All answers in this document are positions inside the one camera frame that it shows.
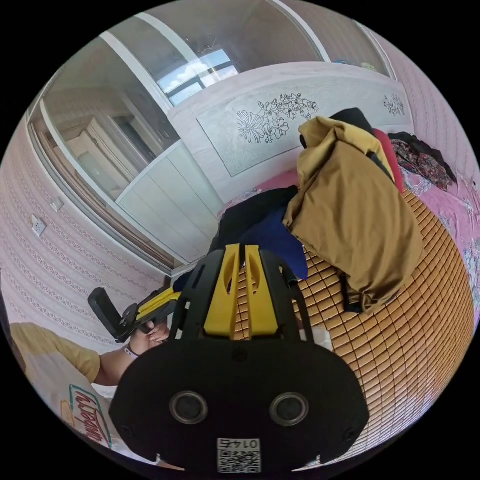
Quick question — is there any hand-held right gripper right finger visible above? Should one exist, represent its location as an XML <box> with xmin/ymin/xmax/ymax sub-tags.
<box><xmin>244</xmin><ymin>245</ymin><xmax>279</xmax><ymax>335</ymax></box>

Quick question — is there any white cupboard with mirror doors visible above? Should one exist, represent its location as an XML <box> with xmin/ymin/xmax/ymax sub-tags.
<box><xmin>26</xmin><ymin>0</ymin><xmax>399</xmax><ymax>279</ymax></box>

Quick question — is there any pile of clothes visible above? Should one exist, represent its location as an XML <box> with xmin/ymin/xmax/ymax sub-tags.
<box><xmin>208</xmin><ymin>107</ymin><xmax>427</xmax><ymax>317</ymax></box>

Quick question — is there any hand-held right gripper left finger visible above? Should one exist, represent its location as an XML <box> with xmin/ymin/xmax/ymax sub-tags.
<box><xmin>203</xmin><ymin>243</ymin><xmax>241</xmax><ymax>336</ymax></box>

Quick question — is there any dark floral garment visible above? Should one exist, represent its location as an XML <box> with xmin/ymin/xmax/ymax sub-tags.
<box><xmin>387</xmin><ymin>131</ymin><xmax>459</xmax><ymax>193</ymax></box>

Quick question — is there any blue short sleeve shirt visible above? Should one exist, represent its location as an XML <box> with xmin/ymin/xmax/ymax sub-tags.
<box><xmin>174</xmin><ymin>205</ymin><xmax>310</xmax><ymax>292</ymax></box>

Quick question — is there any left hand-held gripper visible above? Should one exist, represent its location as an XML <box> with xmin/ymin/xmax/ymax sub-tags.
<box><xmin>119</xmin><ymin>287</ymin><xmax>185</xmax><ymax>341</ymax></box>

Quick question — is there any person's left hand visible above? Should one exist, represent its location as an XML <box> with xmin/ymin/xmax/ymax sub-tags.
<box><xmin>128</xmin><ymin>320</ymin><xmax>170</xmax><ymax>356</ymax></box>

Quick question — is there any person's left forearm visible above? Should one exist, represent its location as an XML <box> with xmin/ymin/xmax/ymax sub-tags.
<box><xmin>98</xmin><ymin>343</ymin><xmax>142</xmax><ymax>387</ymax></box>

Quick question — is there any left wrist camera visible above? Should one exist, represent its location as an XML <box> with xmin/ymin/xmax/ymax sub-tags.
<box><xmin>87</xmin><ymin>287</ymin><xmax>129</xmax><ymax>344</ymax></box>

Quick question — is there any person's body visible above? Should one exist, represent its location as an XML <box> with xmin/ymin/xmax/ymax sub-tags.
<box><xmin>0</xmin><ymin>321</ymin><xmax>127</xmax><ymax>451</ymax></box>

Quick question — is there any bed with woven mat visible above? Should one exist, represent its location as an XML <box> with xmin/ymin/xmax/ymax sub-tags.
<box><xmin>167</xmin><ymin>61</ymin><xmax>480</xmax><ymax>464</ymax></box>

